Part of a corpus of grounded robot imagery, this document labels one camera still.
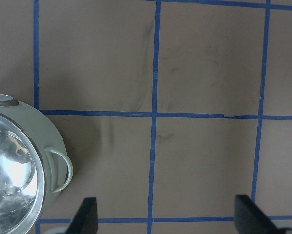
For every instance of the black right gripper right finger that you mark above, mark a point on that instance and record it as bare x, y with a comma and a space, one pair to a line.
249, 219

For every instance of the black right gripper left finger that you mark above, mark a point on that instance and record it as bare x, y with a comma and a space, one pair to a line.
85, 220

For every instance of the glass lid with knob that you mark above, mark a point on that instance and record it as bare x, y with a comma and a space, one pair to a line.
20, 188

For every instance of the pale green steel pot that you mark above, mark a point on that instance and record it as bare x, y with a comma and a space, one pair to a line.
57, 169

